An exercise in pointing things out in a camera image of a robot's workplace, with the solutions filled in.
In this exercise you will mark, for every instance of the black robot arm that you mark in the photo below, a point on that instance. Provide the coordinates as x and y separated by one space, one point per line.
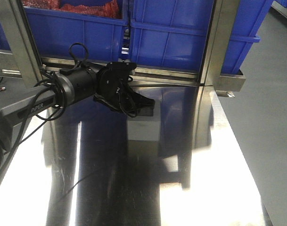
58 90

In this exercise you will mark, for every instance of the red mesh bags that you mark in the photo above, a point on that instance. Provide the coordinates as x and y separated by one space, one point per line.
110 9

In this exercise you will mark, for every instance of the blue bin with red contents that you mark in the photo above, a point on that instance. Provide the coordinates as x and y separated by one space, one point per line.
54 31

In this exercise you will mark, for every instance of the stainless steel rack frame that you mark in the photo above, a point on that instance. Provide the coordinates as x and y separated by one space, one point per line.
23 60

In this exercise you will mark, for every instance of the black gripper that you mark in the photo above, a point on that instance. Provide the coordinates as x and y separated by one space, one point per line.
114 91

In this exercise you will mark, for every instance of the blue plastic bin right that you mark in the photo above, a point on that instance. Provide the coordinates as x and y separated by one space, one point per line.
250 15

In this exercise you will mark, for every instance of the blue plastic bin middle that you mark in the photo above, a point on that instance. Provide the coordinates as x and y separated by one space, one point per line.
169 33

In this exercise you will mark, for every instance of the gray square base block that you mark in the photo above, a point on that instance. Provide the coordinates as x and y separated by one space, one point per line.
145 128

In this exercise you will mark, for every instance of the blue plastic bin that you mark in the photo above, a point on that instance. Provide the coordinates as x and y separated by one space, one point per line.
169 33
250 15

